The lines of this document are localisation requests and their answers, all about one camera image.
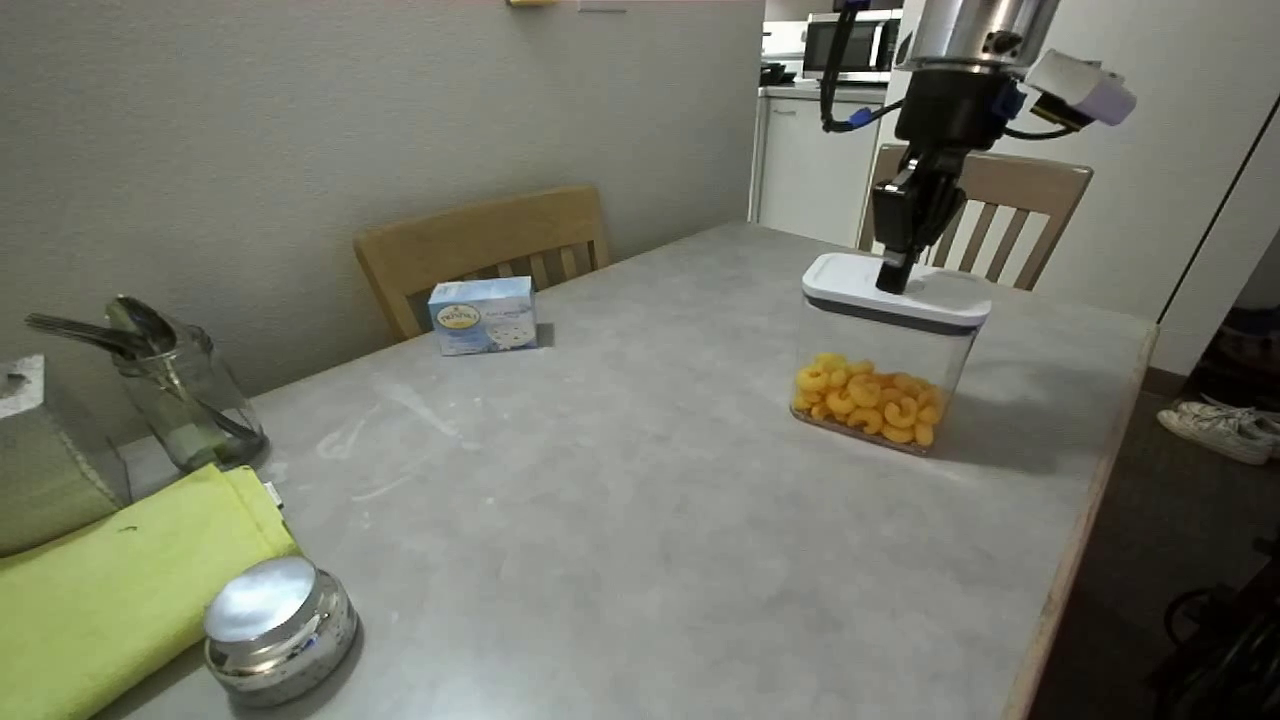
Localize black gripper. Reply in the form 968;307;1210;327
874;66;1023;293

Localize white container lid with button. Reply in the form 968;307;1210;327
796;249;996;332

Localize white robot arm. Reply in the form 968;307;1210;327
874;0;1056;293

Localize clear plastic storage container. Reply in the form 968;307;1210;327
792;252;991;405

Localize wooden chair at table end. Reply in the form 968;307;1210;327
919;153;1092;293

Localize white kitchen cabinet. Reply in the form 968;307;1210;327
748;90;880;246

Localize microwave oven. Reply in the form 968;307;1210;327
803;10;903;84

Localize yellow cereal puffs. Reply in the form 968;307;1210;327
788;352;950;447

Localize white sneaker on floor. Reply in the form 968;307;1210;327
1157;402;1280;465

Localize light blue tea box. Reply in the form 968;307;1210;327
430;275;538;356

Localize clear glass utensil jar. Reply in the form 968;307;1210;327
118;324;269;472

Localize shiny metal round tin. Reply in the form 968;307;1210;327
204;556;362;707

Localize dark metal utensils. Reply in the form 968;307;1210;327
27;297;177;360

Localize green cloth napkin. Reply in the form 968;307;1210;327
0;469;296;720

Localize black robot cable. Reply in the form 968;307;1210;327
816;0;912;138

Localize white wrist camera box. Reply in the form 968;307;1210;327
1029;48;1136;127

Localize wooden chair by wall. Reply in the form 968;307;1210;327
356;184;607;341

